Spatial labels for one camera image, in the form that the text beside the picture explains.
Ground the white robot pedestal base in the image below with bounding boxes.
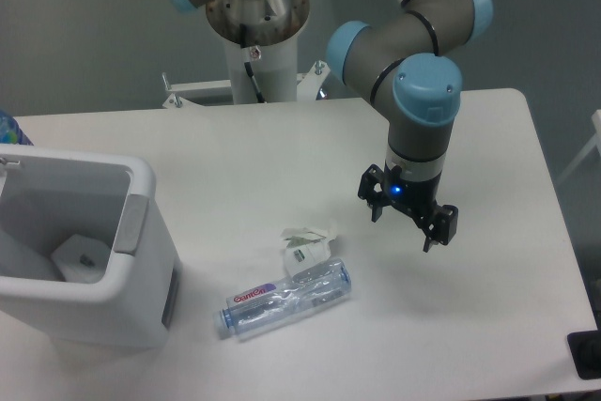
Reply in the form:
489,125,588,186
162,0,331,108

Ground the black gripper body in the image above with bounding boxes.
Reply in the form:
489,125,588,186
378,167,440,224

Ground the clear plastic water bottle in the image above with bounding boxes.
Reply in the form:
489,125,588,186
213,258,352,340

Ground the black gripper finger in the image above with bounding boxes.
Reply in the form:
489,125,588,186
420,204,459,253
358,164,388,223

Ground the black object at right edge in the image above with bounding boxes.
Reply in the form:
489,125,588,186
567,330,600,380

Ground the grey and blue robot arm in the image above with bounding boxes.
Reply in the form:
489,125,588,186
171,0,493,246

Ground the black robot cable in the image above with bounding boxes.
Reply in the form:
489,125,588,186
238,23,267,104

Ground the white frame at right edge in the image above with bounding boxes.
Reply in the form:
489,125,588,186
556,109,600,186

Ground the white plastic trash can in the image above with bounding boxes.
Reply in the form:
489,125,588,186
1,145,181,347

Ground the white trash inside can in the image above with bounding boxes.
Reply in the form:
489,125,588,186
51,235,112,284

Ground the white paper trash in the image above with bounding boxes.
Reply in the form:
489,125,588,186
281,221,338,277

